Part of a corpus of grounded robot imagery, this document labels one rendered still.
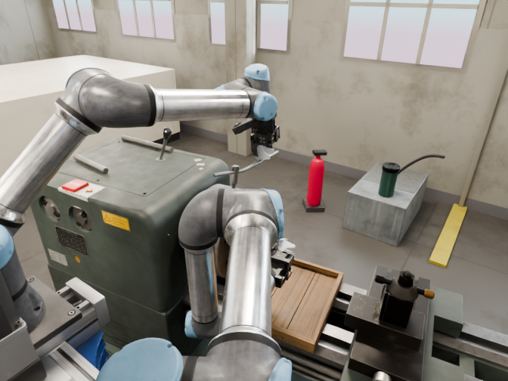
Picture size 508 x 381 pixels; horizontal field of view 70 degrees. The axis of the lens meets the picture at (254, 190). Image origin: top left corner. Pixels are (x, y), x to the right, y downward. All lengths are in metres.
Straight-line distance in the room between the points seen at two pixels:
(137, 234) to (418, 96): 3.17
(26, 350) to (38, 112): 3.57
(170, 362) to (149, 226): 0.64
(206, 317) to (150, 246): 0.28
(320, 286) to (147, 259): 0.62
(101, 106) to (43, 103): 3.33
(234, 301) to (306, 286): 0.78
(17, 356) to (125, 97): 0.51
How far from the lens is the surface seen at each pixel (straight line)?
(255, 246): 0.71
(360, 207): 3.20
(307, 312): 1.31
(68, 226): 1.43
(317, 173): 3.38
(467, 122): 3.85
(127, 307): 1.47
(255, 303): 0.63
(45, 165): 0.97
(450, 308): 1.41
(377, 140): 4.07
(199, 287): 0.97
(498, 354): 1.43
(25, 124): 4.13
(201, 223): 0.82
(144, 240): 1.17
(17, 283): 0.95
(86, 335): 1.11
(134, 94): 0.85
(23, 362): 0.73
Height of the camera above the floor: 1.82
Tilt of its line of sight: 28 degrees down
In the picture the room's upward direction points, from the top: 1 degrees clockwise
